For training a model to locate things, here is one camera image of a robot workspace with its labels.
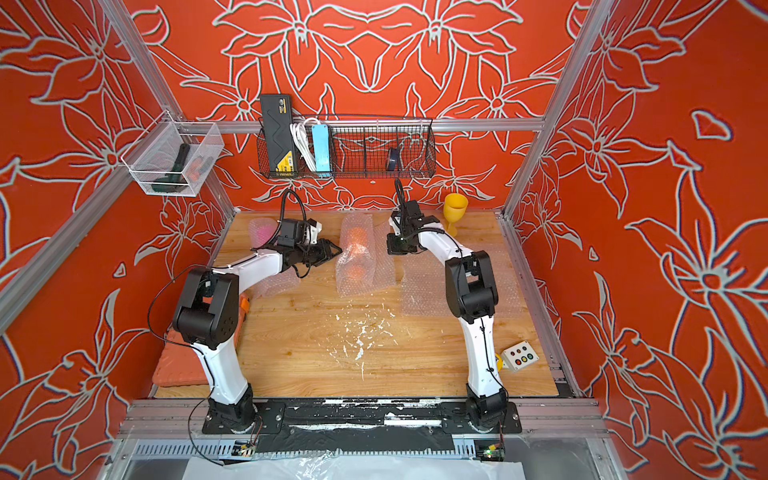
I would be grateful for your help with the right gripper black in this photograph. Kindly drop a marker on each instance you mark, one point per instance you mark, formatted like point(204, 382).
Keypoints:
point(393, 247)

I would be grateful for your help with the yellow tape measure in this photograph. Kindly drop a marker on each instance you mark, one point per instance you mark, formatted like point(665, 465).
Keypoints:
point(498, 362)

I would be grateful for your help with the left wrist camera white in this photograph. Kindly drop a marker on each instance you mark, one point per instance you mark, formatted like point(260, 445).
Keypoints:
point(312, 230)

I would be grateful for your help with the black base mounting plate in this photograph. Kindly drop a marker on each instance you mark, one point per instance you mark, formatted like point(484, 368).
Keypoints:
point(449, 415)

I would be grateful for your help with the small dark object in basket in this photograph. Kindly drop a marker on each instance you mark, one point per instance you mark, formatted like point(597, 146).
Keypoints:
point(393, 162)

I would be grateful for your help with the dark green tool in bin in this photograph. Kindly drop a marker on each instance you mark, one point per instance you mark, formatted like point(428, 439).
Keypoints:
point(171, 181)

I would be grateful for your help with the black box in basket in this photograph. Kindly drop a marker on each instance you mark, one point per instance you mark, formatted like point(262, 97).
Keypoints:
point(277, 119)

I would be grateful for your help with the bubble wrap sheet clear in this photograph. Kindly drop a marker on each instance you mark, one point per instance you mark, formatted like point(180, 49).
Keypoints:
point(423, 285)

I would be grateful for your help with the light blue power bank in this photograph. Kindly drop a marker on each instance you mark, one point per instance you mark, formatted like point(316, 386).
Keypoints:
point(322, 147)

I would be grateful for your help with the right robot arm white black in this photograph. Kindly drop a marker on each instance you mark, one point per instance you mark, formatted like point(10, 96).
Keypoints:
point(471, 296)

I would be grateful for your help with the clear acrylic wall bin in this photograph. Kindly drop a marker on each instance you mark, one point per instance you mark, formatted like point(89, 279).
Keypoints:
point(153, 152)

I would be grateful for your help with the black wire wall basket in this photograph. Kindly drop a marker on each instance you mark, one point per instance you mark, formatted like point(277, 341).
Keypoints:
point(359, 147)

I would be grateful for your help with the yellow plastic wine glass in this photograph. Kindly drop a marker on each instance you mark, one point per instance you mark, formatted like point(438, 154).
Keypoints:
point(454, 209)

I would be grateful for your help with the white button control box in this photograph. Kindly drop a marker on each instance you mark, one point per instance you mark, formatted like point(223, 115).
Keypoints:
point(519, 356)

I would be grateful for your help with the orange glass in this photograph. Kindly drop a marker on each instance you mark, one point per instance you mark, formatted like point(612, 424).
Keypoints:
point(364, 266)

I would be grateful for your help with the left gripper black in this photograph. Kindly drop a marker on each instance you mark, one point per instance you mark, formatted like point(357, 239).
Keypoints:
point(325, 251)

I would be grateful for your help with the orange plastic tool case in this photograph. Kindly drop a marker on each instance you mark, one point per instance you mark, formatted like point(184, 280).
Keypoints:
point(178, 365)

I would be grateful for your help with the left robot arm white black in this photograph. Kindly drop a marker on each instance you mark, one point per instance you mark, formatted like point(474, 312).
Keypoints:
point(207, 314)

